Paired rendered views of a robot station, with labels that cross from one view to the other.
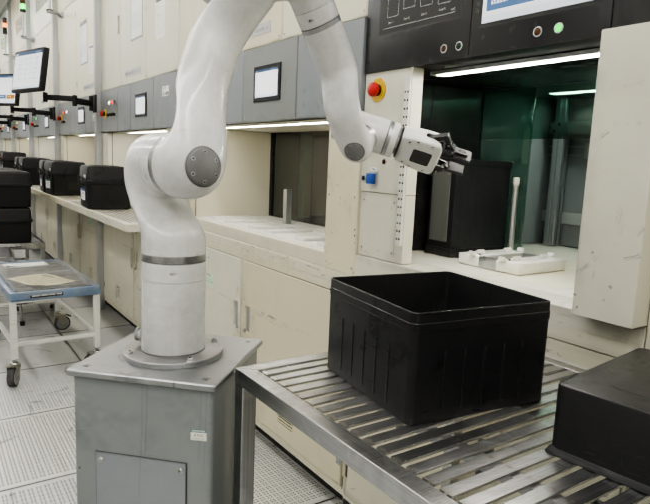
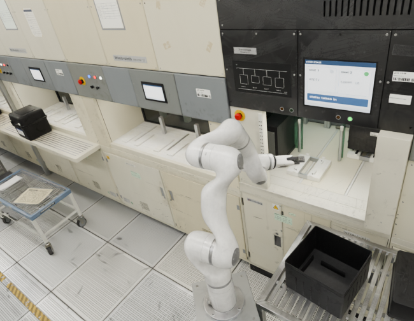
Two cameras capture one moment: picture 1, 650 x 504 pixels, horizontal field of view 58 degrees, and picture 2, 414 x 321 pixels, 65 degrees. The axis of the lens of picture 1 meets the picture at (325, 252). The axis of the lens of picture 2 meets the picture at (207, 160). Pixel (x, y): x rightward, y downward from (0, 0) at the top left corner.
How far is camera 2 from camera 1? 113 cm
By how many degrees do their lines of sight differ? 27
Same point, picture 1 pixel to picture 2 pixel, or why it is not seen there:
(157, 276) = (220, 292)
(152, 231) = (214, 279)
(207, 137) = (233, 244)
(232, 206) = (127, 127)
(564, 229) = not seen: hidden behind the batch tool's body
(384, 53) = (241, 100)
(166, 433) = not seen: outside the picture
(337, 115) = (254, 175)
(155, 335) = (223, 307)
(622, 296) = (386, 226)
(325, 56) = (244, 154)
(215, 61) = (223, 208)
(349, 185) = not seen: hidden behind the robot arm
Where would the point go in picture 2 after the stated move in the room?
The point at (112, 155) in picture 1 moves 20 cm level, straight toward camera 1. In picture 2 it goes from (16, 93) to (21, 97)
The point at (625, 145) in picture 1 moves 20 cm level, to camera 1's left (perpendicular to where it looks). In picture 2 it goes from (388, 179) to (349, 194)
